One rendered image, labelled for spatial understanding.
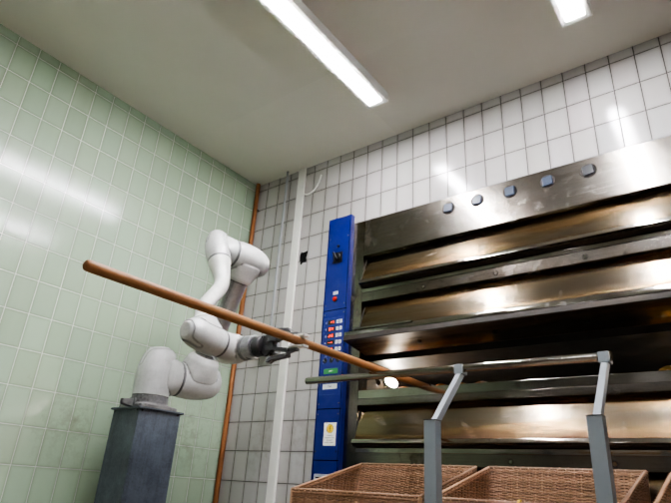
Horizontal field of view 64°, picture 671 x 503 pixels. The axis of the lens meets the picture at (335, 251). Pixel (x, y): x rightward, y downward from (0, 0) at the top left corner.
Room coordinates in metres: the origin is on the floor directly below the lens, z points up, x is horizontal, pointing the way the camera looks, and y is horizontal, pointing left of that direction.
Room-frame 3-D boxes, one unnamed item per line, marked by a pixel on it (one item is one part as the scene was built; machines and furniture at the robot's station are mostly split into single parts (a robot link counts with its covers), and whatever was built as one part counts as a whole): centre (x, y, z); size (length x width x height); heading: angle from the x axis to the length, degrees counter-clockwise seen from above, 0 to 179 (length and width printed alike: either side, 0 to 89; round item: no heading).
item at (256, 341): (1.94, 0.23, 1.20); 0.09 x 0.07 x 0.08; 52
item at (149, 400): (2.41, 0.77, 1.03); 0.22 x 0.18 x 0.06; 139
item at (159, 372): (2.43, 0.75, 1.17); 0.18 x 0.16 x 0.22; 133
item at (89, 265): (1.88, 0.07, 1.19); 1.71 x 0.03 x 0.03; 141
